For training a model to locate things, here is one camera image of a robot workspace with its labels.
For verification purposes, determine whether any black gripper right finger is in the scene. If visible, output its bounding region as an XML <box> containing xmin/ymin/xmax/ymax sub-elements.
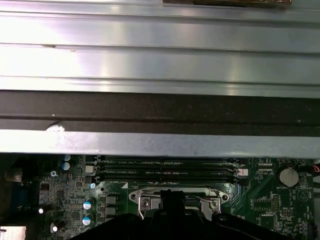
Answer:
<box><xmin>172</xmin><ymin>189</ymin><xmax>292</xmax><ymax>240</ymax></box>

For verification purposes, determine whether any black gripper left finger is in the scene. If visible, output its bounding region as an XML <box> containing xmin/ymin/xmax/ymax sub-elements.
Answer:
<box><xmin>71</xmin><ymin>189</ymin><xmax>173</xmax><ymax>240</ymax></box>

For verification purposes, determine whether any metal socket cover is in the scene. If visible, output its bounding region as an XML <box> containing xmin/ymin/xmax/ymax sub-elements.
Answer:
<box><xmin>136</xmin><ymin>186</ymin><xmax>222</xmax><ymax>216</ymax></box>

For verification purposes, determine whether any black RAM slot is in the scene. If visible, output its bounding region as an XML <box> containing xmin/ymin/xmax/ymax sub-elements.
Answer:
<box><xmin>96</xmin><ymin>163</ymin><xmax>238</xmax><ymax>171</ymax></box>
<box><xmin>96</xmin><ymin>177</ymin><xmax>238</xmax><ymax>185</ymax></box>
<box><xmin>96</xmin><ymin>171</ymin><xmax>238</xmax><ymax>178</ymax></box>

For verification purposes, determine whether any green motherboard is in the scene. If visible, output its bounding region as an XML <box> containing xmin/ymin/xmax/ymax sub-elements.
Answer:
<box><xmin>0</xmin><ymin>153</ymin><xmax>320</xmax><ymax>240</ymax></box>

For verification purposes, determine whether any black square chip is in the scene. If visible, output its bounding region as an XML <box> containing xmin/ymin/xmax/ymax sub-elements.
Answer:
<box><xmin>258</xmin><ymin>214</ymin><xmax>277</xmax><ymax>232</ymax></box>

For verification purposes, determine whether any black PC case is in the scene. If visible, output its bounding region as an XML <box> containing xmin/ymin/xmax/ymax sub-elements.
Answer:
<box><xmin>0</xmin><ymin>88</ymin><xmax>320</xmax><ymax>161</ymax></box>

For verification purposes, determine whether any silver coin battery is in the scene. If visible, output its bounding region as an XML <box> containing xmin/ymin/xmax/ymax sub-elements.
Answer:
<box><xmin>278</xmin><ymin>165</ymin><xmax>300</xmax><ymax>188</ymax></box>

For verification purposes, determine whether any grey metal port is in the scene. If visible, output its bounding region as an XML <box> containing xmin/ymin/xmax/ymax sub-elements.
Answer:
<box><xmin>3</xmin><ymin>168</ymin><xmax>24</xmax><ymax>182</ymax></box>

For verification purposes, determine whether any silver metal port shield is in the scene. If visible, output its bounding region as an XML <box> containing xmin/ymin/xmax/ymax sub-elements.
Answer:
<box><xmin>0</xmin><ymin>226</ymin><xmax>27</xmax><ymax>240</ymax></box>

